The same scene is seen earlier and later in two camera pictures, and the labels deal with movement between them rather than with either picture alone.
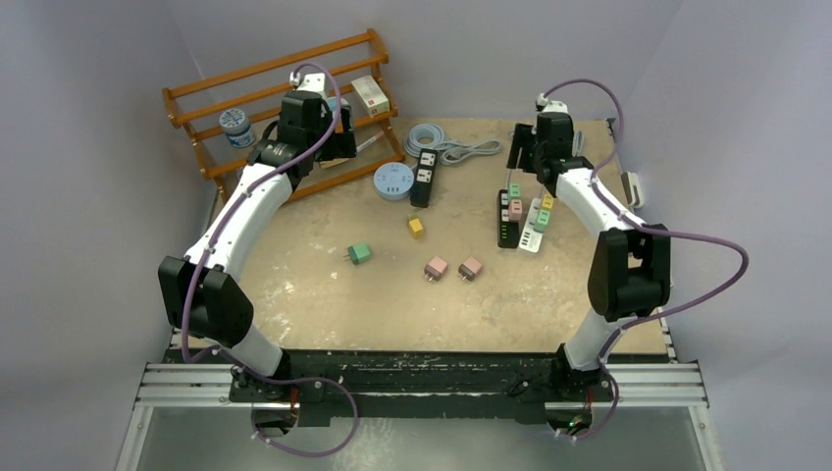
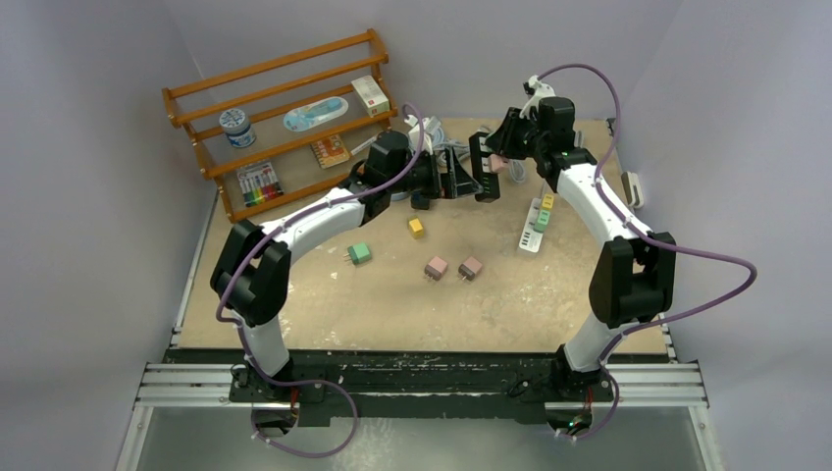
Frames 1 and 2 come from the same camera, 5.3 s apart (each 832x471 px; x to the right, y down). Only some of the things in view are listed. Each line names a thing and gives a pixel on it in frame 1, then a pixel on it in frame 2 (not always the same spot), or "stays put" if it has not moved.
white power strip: x=531 y=239 stays put
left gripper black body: x=339 y=145 → x=423 y=178
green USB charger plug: x=357 y=254 stays put
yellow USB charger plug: x=416 y=227 stays put
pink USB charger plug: x=436 y=268 stays put
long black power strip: x=507 y=231 → x=480 y=161
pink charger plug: x=515 y=209 → x=496 y=162
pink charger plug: x=470 y=268 stays put
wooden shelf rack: x=221 y=115 stays put
